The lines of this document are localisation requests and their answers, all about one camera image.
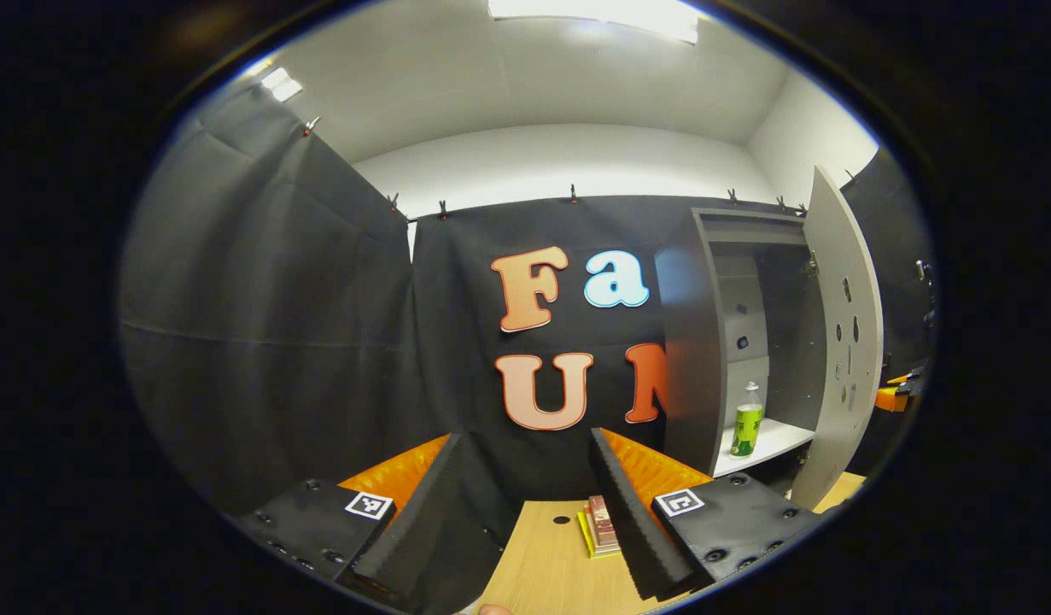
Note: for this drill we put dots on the green label clear bottle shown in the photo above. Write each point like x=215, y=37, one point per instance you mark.
x=747, y=424

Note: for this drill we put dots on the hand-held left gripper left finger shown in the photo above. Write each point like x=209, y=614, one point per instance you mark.
x=423, y=530

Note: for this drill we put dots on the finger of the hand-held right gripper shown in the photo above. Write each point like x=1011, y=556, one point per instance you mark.
x=894, y=398

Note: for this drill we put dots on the beige cabinet door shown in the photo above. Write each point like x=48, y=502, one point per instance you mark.
x=858, y=342

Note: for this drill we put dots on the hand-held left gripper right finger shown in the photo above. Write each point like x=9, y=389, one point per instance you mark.
x=632, y=530

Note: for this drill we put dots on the row of black cloth clips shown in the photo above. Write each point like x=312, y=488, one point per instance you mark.
x=572, y=193

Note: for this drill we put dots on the black backdrop cloth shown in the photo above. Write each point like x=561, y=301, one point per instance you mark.
x=277, y=342

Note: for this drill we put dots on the small ceiling light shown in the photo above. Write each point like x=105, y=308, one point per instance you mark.
x=282, y=84

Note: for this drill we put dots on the dark grey cabinet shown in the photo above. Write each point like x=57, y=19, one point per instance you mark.
x=691, y=342

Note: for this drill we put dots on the dark metal stand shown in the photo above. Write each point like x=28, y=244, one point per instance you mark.
x=925, y=295

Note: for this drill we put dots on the large ceiling light panel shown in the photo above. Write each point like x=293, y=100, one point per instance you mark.
x=593, y=13

